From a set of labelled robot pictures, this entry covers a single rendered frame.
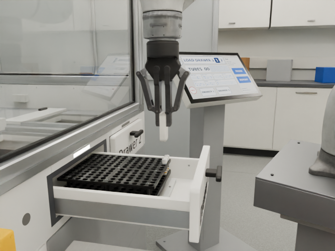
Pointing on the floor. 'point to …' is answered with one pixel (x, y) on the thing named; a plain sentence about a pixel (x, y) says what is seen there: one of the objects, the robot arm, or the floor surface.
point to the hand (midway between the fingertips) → (163, 126)
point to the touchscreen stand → (214, 122)
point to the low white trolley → (77, 245)
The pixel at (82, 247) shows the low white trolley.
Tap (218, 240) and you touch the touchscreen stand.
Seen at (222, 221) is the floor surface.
